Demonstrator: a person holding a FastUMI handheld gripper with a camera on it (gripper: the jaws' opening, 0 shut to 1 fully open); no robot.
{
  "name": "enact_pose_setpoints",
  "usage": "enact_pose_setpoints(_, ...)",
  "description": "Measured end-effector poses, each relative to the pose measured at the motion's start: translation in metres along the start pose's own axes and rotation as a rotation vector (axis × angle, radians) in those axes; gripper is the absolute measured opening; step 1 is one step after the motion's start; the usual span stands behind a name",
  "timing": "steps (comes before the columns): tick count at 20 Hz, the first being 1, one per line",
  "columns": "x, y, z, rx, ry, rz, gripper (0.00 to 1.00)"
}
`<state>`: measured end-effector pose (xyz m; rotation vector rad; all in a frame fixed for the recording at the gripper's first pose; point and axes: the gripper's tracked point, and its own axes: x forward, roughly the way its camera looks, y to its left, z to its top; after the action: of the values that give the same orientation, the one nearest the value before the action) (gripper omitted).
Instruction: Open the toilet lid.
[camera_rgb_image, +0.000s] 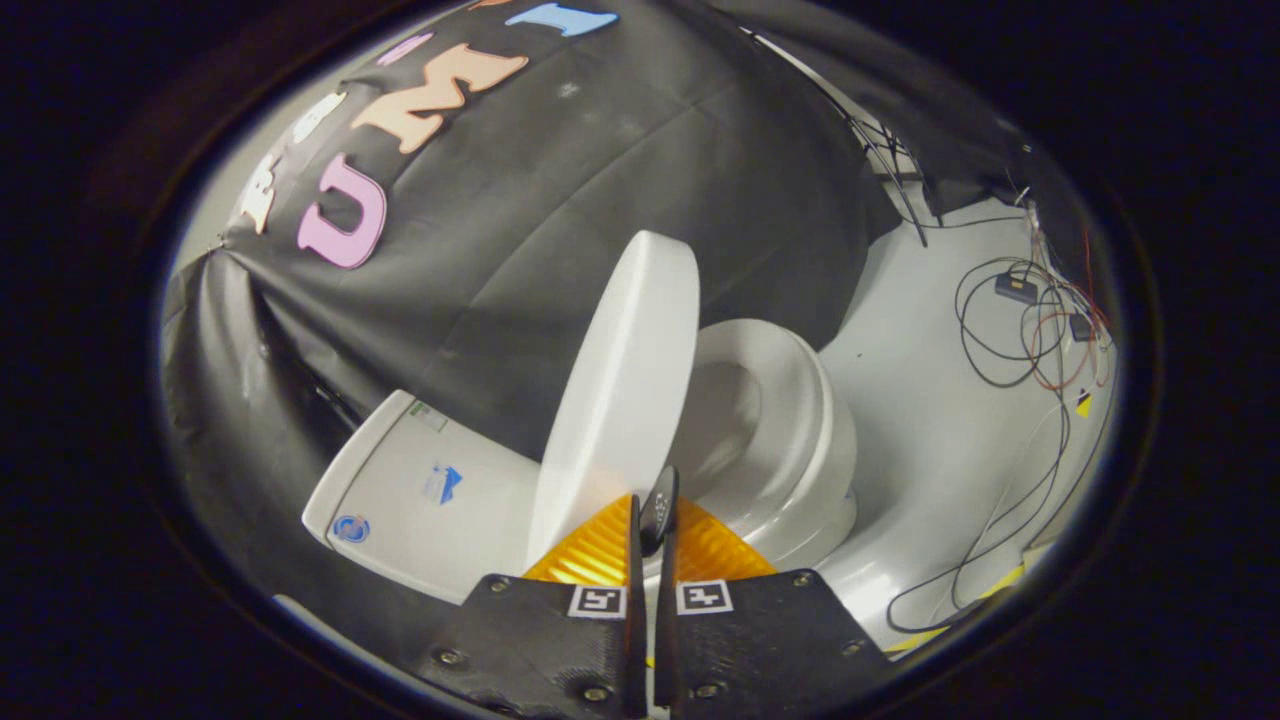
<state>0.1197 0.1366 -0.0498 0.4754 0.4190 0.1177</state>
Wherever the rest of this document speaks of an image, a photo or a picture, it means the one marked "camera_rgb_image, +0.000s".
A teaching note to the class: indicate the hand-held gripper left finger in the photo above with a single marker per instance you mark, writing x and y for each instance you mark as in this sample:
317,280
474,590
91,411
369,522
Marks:
540,640

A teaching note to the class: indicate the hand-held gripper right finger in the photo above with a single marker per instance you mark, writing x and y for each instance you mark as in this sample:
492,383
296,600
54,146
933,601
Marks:
760,640

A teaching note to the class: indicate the white toilet lid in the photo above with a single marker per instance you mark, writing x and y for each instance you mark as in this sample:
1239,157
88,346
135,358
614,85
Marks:
620,380

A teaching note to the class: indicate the yellow floor tape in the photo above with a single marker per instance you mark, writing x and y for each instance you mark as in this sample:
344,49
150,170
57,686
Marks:
990,588

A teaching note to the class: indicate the black backdrop cloth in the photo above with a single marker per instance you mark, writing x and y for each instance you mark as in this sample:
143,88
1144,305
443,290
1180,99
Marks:
600,180

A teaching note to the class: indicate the white ceramic toilet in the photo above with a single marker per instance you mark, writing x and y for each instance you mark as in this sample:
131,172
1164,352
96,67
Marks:
400,470

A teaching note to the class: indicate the small black adapter box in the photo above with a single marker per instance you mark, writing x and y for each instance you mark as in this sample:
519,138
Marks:
1081,327
1016,288

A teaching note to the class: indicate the small yellow tag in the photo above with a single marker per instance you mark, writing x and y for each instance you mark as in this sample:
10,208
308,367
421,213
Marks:
1084,405

